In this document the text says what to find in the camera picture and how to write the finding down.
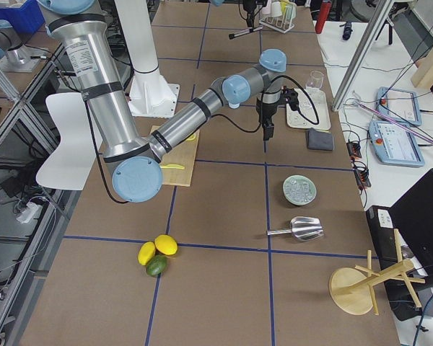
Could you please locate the red cylinder bottle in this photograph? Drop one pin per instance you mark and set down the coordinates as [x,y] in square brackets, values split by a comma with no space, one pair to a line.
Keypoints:
[324,10]

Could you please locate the green bowl of ice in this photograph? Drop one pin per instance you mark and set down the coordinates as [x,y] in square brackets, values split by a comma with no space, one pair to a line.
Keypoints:
[299,190]

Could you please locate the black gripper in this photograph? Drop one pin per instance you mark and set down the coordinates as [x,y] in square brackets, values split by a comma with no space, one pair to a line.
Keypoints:
[250,10]
[265,112]

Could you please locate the wooden cutting board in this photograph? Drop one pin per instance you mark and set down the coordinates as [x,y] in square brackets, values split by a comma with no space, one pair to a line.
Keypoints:
[184,154]

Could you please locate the white cup in rack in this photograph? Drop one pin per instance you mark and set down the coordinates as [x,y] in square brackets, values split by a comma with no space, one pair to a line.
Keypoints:
[269,8]

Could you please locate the blue teach pendant near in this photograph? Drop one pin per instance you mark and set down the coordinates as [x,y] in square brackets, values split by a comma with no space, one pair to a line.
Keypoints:
[394,145]

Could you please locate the black laptop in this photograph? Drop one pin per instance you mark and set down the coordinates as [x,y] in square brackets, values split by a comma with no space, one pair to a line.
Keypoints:
[412,215]

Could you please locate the green cup in rack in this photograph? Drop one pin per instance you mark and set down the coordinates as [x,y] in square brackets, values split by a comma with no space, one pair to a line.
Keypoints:
[293,13]

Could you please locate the yellow cup in rack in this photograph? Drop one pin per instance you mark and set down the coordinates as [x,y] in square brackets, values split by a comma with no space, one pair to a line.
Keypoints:
[284,6]

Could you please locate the steel ice scoop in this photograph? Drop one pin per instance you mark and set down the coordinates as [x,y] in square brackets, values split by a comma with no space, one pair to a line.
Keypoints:
[301,228]

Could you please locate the white chair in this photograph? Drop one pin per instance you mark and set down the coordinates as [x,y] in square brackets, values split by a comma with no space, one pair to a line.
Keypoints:
[68,167]

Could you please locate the steel muddler with black cap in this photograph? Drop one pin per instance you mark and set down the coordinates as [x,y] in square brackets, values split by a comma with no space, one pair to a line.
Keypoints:
[244,32]

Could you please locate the white wire cup rack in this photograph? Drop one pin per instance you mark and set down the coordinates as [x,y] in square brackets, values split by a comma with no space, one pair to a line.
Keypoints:
[278,22]

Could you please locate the blue teach pendant far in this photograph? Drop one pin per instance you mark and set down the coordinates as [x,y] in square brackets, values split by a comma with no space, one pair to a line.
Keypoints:
[399,104]

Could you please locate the yellow lemon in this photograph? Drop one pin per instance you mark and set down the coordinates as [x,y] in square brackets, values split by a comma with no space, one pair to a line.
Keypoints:
[166,244]
[146,253]

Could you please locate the yellow plastic knife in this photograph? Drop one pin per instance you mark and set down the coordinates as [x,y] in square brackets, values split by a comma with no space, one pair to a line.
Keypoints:
[172,166]

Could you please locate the green lime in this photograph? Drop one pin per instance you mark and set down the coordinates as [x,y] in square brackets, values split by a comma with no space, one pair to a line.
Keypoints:
[156,265]

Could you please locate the cream bear tray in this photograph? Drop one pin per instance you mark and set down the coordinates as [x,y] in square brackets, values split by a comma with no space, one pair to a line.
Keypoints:
[309,120]

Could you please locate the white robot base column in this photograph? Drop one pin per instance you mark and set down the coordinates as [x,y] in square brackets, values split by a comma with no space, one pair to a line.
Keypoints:
[150,94]

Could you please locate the aluminium frame post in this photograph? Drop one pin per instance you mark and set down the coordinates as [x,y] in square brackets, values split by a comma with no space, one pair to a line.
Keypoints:
[381,13]

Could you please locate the clear wine glass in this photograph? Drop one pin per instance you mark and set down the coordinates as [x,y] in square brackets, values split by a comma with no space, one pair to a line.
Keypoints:
[314,82]

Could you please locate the wooden mug tree stand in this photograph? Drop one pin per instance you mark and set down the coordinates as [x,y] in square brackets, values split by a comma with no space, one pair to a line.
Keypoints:
[352,289]

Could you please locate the lemon slices on board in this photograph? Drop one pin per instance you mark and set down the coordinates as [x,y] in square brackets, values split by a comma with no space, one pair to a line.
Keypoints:
[191,137]

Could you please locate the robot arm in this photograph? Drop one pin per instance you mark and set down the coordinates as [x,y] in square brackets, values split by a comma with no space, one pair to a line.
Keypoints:
[133,160]

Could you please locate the blue storage bin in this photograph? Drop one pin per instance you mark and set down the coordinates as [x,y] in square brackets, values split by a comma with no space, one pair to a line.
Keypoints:
[25,18]

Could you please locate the blue teach pendant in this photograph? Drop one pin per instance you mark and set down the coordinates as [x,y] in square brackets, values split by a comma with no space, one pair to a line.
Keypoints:
[399,104]
[394,145]

